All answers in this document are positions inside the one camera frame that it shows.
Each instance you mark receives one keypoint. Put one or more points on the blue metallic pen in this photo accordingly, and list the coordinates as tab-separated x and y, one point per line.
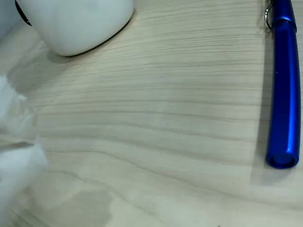
284	94

